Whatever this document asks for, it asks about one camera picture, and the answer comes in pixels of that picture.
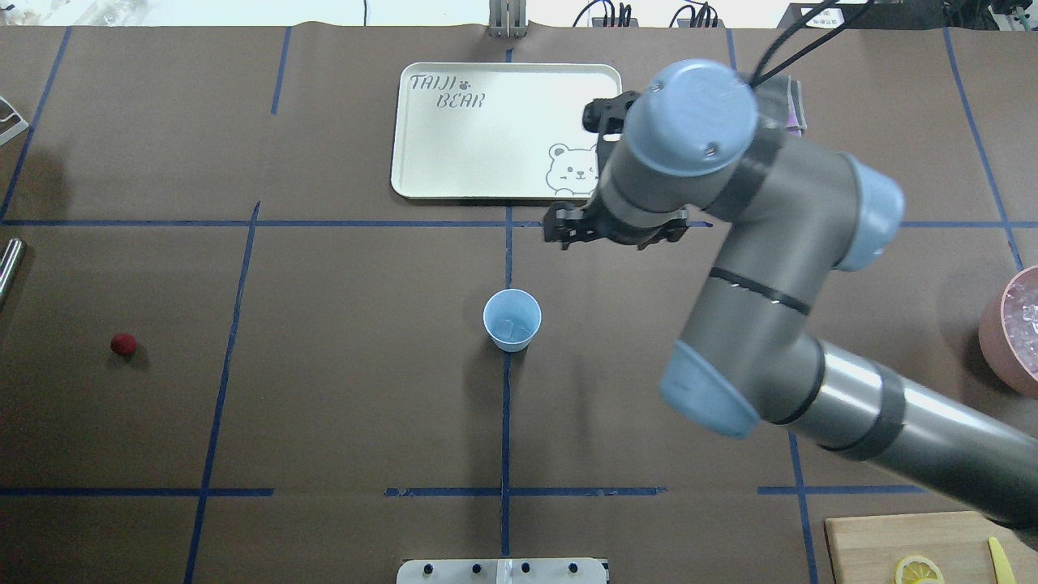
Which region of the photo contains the steel muddler with black tip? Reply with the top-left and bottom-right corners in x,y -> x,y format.
0,238 -> 27,309

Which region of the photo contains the black cable bundle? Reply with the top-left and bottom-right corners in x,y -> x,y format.
670,0 -> 726,29
573,0 -> 640,28

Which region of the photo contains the yellow knife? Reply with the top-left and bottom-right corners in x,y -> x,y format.
987,536 -> 1017,584

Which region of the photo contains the grey and purple folded cloth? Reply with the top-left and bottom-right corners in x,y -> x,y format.
786,76 -> 808,136

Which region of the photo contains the light blue plastic cup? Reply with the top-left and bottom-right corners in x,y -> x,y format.
482,288 -> 543,354

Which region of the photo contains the black box with white label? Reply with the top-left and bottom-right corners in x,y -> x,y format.
807,1 -> 946,30

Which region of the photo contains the black cable bundle left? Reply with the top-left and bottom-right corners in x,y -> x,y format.
573,0 -> 640,28

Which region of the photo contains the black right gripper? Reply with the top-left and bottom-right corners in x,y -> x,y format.
542,92 -> 689,249

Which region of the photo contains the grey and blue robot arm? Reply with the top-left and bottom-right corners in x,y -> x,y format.
543,59 -> 1037,537

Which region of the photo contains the white bear print tray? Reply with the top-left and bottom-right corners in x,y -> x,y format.
392,62 -> 622,200

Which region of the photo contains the red strawberry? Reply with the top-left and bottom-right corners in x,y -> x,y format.
109,333 -> 139,356

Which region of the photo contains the white wire cup rack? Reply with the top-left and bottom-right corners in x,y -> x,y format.
0,96 -> 31,148

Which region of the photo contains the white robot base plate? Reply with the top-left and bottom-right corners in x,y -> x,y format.
397,557 -> 611,583

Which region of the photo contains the grey metal post bracket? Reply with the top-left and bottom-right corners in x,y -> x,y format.
487,0 -> 529,38

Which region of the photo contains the lemon slice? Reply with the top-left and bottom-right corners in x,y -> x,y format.
892,556 -> 946,584

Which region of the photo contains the pink bowl of ice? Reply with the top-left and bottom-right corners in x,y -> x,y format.
978,265 -> 1037,401

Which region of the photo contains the black cable bundle right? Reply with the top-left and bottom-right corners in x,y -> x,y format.
670,0 -> 726,29

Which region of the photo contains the wooden cutting board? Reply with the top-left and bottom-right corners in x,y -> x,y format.
826,513 -> 1037,583

